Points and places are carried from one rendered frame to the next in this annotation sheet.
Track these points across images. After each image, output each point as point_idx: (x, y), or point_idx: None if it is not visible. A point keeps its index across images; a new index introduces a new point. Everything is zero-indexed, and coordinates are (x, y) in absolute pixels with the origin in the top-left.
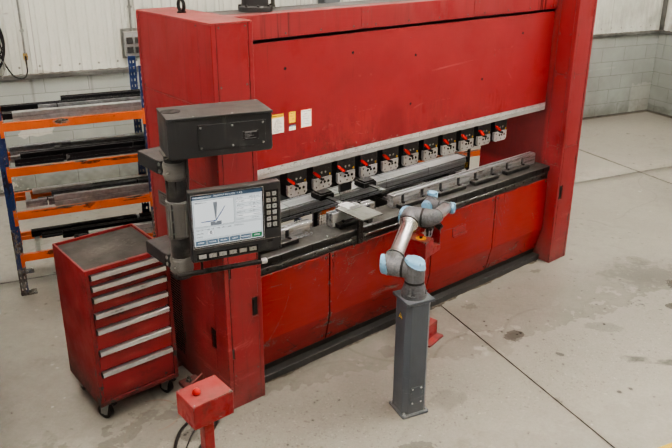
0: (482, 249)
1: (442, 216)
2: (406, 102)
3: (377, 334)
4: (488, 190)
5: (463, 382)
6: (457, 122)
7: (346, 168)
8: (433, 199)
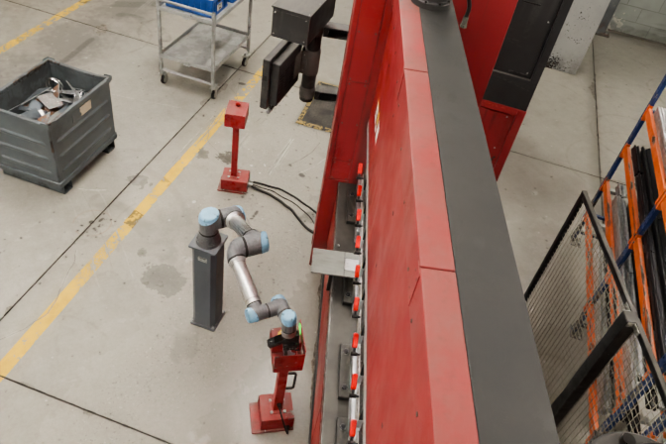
0: None
1: (227, 259)
2: (377, 256)
3: (308, 387)
4: None
5: (185, 376)
6: (366, 401)
7: (363, 227)
8: (278, 309)
